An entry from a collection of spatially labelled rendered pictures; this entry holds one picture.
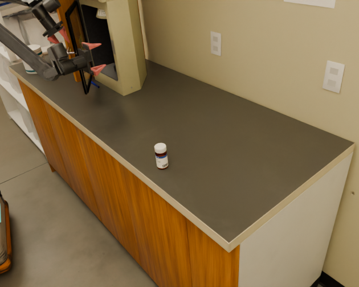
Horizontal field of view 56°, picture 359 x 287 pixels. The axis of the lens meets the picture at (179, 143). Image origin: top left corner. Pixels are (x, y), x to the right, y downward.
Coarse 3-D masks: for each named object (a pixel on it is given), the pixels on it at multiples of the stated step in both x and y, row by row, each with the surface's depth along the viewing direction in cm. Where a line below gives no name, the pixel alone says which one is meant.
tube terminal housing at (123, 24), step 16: (80, 0) 172; (112, 0) 154; (128, 0) 161; (112, 16) 157; (128, 16) 162; (112, 32) 161; (128, 32) 166; (128, 48) 170; (128, 64) 173; (144, 64) 194; (112, 80) 182; (128, 80) 177; (144, 80) 193
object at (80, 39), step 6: (66, 12) 151; (72, 12) 162; (78, 12) 175; (66, 18) 150; (72, 18) 160; (78, 18) 173; (72, 24) 158; (78, 24) 171; (78, 30) 170; (78, 36) 168; (72, 42) 156; (78, 42) 166; (84, 42) 182; (90, 66) 190; (84, 72) 172; (84, 90) 169
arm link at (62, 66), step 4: (56, 60) 142; (60, 60) 144; (64, 60) 143; (68, 60) 143; (56, 64) 142; (60, 64) 141; (64, 64) 141; (68, 64) 142; (72, 64) 143; (60, 68) 142; (64, 68) 141; (68, 68) 142; (72, 68) 143; (60, 72) 143; (64, 72) 142; (68, 72) 143
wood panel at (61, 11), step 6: (60, 0) 175; (66, 0) 177; (72, 0) 179; (60, 6) 176; (66, 6) 178; (60, 12) 177; (138, 12) 207; (60, 18) 179; (66, 24) 182; (66, 30) 183; (66, 42) 187; (72, 48) 189; (72, 54) 191; (144, 54) 222; (78, 72) 197; (78, 78) 199
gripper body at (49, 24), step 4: (48, 16) 157; (40, 20) 157; (44, 20) 157; (48, 20) 157; (52, 20) 159; (44, 24) 158; (48, 24) 158; (52, 24) 159; (56, 24) 159; (60, 24) 159; (48, 28) 159; (52, 28) 159; (44, 32) 161; (44, 36) 160
